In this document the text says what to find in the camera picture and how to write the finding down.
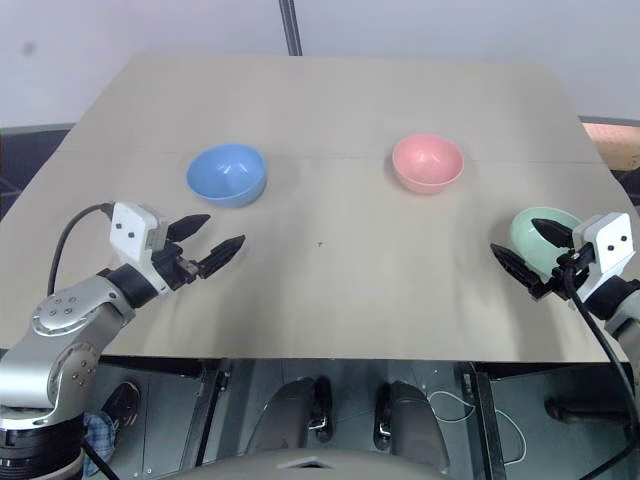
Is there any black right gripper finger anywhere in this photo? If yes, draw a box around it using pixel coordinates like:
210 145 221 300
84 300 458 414
530 217 573 249
489 242 542 291

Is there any green bowl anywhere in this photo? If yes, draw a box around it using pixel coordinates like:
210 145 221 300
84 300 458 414
509 205 584 277

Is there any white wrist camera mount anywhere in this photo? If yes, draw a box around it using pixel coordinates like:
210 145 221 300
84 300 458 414
571 211 633 304
108 201 174 292

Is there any pink bowl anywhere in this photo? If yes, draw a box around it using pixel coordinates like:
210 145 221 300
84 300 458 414
390 132 466 196

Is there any blue checkered cloth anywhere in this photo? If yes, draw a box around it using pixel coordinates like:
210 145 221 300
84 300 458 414
81 411 119 479

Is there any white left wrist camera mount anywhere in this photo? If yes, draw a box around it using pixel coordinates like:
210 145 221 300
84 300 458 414
108 201 174 292

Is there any dark rounded robot leg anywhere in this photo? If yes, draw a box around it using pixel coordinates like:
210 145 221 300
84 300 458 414
373 379 452 474
245 376 334 459

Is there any blue bowl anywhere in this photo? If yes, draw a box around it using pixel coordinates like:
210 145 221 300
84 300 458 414
185 142 268 209

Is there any thin white floor cable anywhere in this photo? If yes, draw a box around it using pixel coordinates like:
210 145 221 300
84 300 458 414
428 389 527 467

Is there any light wooden board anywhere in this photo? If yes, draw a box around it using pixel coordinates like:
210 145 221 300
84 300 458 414
583 120 640 172

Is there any grey robot torso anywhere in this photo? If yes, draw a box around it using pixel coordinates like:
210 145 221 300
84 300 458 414
172 446 454 480

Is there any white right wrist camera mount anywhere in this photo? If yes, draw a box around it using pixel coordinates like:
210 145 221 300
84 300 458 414
571 211 633 304

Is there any black shoe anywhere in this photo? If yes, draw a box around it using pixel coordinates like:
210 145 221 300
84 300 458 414
101 381 142 432

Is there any dark metal table leg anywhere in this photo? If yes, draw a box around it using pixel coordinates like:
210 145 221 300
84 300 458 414
462 360 509 480
192 358 235 467

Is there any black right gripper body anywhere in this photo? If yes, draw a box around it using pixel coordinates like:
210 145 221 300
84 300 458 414
529 244 597 302

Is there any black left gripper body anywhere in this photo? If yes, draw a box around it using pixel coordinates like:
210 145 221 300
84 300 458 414
150 241 207 291

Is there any dark vertical pole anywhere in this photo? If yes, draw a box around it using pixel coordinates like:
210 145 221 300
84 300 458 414
278 0 305 57

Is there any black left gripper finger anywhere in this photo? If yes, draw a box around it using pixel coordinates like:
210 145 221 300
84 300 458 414
198 233 247 280
167 213 212 247

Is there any black cylindrical bar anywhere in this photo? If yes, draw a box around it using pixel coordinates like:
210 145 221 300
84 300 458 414
545 393 640 422

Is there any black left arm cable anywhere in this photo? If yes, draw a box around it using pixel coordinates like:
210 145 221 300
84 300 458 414
47 201 118 297

